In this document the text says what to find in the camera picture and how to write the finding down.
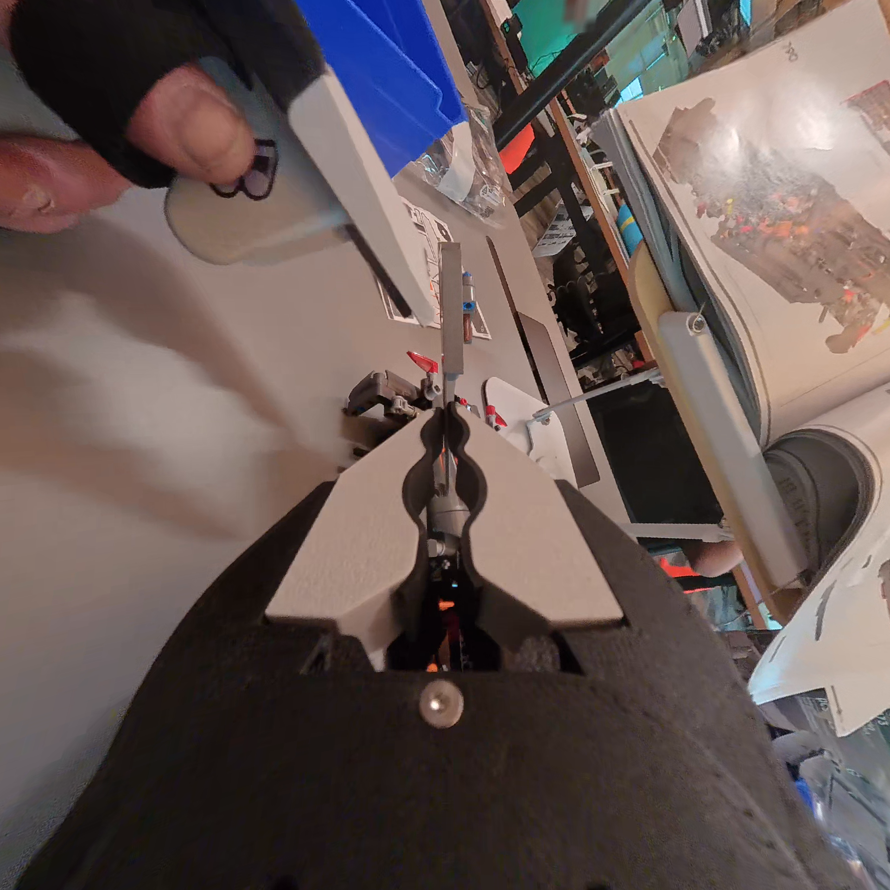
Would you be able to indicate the orange traffic cone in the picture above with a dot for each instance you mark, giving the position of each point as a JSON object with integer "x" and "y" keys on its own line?
{"x": 518, "y": 149}

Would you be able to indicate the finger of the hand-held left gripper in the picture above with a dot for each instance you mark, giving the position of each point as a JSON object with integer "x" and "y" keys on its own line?
{"x": 347, "y": 160}

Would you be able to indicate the instruction booklet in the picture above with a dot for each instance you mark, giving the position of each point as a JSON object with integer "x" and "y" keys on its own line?
{"x": 765, "y": 174}

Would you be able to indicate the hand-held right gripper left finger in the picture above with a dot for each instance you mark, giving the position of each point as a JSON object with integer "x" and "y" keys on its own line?
{"x": 341, "y": 556}

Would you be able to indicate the printed paper leaflet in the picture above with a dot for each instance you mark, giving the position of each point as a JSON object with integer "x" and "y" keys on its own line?
{"x": 563, "y": 233}

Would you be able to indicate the blue bin with white label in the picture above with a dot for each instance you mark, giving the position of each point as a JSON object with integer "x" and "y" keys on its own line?
{"x": 389, "y": 76}

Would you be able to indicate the person's left hand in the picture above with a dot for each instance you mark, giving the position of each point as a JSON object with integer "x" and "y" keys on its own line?
{"x": 195, "y": 125}

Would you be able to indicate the grey lego vehicle model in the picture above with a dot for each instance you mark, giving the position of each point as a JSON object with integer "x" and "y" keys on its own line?
{"x": 389, "y": 396}

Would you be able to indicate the grey lego wing assembly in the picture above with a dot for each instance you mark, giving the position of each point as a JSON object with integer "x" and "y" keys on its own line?
{"x": 452, "y": 313}

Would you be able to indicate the clear plastic parts bag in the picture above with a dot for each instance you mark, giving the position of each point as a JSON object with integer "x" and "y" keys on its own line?
{"x": 480, "y": 181}

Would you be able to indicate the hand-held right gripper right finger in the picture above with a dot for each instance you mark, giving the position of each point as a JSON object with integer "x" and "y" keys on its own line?
{"x": 549, "y": 556}

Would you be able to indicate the black desk mat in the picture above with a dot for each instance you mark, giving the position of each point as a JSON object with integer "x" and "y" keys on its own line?
{"x": 556, "y": 375}

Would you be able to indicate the white sticker sheet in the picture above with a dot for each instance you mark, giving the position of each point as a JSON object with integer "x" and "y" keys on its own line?
{"x": 434, "y": 233}

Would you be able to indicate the white book stand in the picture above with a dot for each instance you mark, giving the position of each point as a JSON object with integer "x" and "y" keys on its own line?
{"x": 730, "y": 431}

